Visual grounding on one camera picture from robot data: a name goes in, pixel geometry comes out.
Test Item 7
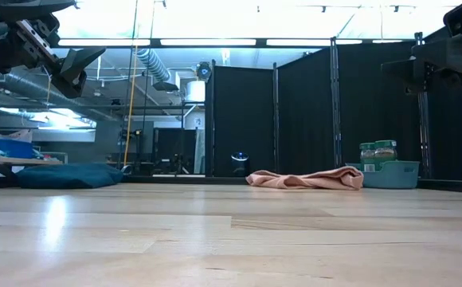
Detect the black table frame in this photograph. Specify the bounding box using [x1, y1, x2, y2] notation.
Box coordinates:
[0, 173, 462, 195]

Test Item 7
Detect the green lid spice jar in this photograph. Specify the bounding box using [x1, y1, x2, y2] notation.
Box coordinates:
[358, 142, 377, 173]
[374, 140, 398, 163]

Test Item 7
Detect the white cylinder fixture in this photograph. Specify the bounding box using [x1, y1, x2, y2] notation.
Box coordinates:
[185, 79, 207, 103]

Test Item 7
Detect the blue storage box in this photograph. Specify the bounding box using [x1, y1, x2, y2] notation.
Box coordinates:
[0, 138, 35, 159]

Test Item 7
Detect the black tower air purifier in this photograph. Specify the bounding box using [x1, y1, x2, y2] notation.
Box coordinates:
[230, 151, 250, 178]

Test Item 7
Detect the black monitor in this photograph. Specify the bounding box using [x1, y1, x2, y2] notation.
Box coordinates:
[153, 127, 198, 175]

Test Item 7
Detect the black fabric partition panel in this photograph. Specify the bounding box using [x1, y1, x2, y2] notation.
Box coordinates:
[424, 23, 462, 183]
[337, 39, 422, 176]
[276, 47, 335, 175]
[213, 65, 276, 176]

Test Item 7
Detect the large grey ceiling duct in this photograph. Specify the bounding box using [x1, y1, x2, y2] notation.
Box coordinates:
[0, 69, 116, 120]

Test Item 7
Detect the round black ceiling device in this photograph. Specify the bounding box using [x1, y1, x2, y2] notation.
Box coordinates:
[196, 61, 213, 83]

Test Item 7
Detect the wooden background desk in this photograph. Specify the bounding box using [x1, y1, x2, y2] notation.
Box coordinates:
[0, 156, 64, 166]

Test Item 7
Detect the black ceiling lamp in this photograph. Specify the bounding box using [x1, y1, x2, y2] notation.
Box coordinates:
[152, 81, 179, 92]

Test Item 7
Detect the silver flexible ventilation duct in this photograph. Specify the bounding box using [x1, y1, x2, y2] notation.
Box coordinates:
[136, 47, 172, 83]

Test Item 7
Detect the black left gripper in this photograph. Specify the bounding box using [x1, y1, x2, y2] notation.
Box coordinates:
[0, 0, 108, 100]

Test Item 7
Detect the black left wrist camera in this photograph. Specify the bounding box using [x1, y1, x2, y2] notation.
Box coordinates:
[0, 0, 76, 12]

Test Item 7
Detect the pink folded cloth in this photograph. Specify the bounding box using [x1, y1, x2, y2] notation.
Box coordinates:
[245, 166, 365, 191]

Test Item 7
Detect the light blue plastic bin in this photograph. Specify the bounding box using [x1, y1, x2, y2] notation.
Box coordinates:
[345, 159, 421, 190]

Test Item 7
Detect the dark teal cloth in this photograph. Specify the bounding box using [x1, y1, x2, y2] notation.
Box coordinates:
[17, 162, 125, 190]

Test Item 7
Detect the yellow hanging cable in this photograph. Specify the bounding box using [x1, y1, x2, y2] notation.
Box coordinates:
[122, 43, 139, 167]

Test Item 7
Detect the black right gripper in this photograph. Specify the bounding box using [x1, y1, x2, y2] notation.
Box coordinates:
[380, 22, 462, 96]

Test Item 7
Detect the ceiling light strip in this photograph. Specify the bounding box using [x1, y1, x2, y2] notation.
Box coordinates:
[159, 38, 257, 46]
[57, 38, 151, 47]
[266, 38, 363, 46]

